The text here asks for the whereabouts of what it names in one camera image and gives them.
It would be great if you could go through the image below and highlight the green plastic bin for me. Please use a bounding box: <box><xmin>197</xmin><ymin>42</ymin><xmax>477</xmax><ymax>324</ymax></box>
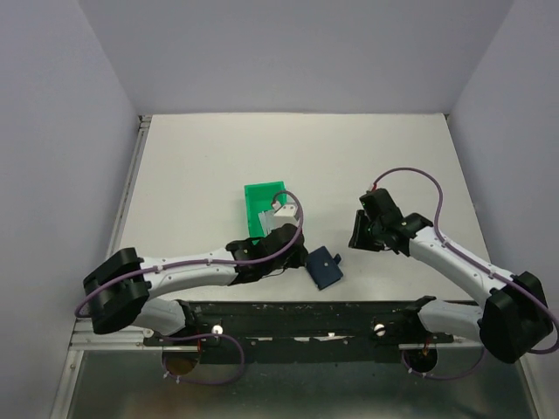
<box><xmin>244</xmin><ymin>181</ymin><xmax>285</xmax><ymax>237</ymax></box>

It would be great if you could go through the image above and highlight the blue leather card holder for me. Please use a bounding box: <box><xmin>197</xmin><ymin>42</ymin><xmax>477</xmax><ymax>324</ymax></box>
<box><xmin>305</xmin><ymin>246</ymin><xmax>343</xmax><ymax>291</ymax></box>

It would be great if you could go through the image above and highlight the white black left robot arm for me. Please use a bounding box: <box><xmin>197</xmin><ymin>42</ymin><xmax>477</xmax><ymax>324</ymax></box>
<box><xmin>76</xmin><ymin>223</ymin><xmax>308</xmax><ymax>345</ymax></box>

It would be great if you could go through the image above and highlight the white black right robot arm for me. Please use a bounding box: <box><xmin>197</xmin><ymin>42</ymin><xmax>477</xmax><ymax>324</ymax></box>
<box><xmin>349</xmin><ymin>189</ymin><xmax>553</xmax><ymax>363</ymax></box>

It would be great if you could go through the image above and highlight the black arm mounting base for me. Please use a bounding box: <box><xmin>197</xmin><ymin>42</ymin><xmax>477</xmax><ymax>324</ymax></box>
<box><xmin>143</xmin><ymin>299</ymin><xmax>453</xmax><ymax>364</ymax></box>

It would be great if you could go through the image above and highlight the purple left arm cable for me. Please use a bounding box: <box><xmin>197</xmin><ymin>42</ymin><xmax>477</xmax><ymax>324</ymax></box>
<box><xmin>74</xmin><ymin>188</ymin><xmax>306</xmax><ymax>319</ymax></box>

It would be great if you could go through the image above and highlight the aluminium table edge rail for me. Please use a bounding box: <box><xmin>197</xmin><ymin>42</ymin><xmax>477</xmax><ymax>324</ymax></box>
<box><xmin>105</xmin><ymin>114</ymin><xmax>153</xmax><ymax>259</ymax></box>

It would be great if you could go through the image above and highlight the aluminium front frame rail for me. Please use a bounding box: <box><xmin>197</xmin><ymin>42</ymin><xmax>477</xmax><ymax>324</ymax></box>
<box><xmin>47</xmin><ymin>318</ymin><xmax>149</xmax><ymax>419</ymax></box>

